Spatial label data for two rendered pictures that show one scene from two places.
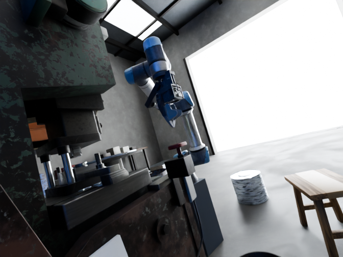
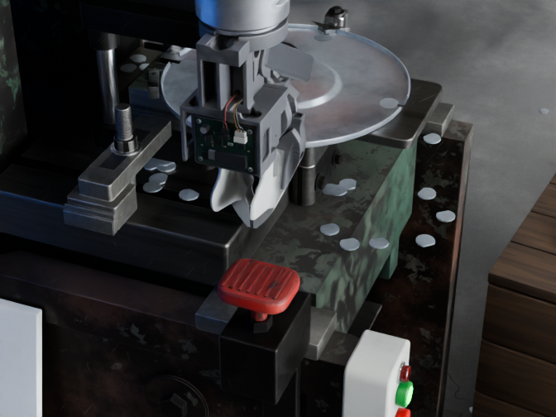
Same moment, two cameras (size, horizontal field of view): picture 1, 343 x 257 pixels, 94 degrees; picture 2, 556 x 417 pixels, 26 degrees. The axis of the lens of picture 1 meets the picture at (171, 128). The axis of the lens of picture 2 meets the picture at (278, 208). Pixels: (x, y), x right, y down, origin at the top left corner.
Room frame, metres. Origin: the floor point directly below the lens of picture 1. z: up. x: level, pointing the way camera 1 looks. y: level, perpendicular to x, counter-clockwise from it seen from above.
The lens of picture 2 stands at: (0.48, -0.88, 1.46)
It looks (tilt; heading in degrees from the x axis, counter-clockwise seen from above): 35 degrees down; 79
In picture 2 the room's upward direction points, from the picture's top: straight up
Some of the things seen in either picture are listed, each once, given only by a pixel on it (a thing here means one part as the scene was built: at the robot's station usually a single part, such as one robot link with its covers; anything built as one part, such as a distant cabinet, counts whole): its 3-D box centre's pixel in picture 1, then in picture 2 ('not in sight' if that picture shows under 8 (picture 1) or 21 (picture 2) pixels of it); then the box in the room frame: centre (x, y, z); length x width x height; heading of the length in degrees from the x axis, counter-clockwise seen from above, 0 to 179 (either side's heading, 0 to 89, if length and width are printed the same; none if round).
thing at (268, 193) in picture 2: (175, 114); (261, 197); (0.64, -0.03, 0.87); 0.06 x 0.03 x 0.09; 57
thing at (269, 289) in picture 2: (179, 153); (258, 309); (0.64, 0.00, 0.72); 0.07 x 0.06 x 0.08; 147
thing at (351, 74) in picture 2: (104, 158); (285, 81); (0.73, 0.33, 0.78); 0.29 x 0.29 x 0.01
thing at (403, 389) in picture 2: not in sight; (404, 393); (0.79, 0.00, 0.58); 0.03 x 0.01 x 0.03; 57
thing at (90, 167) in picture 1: (78, 173); (191, 82); (0.63, 0.40, 0.76); 0.15 x 0.09 x 0.05; 57
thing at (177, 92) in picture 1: (167, 88); (241, 88); (0.62, -0.03, 0.98); 0.09 x 0.08 x 0.12; 57
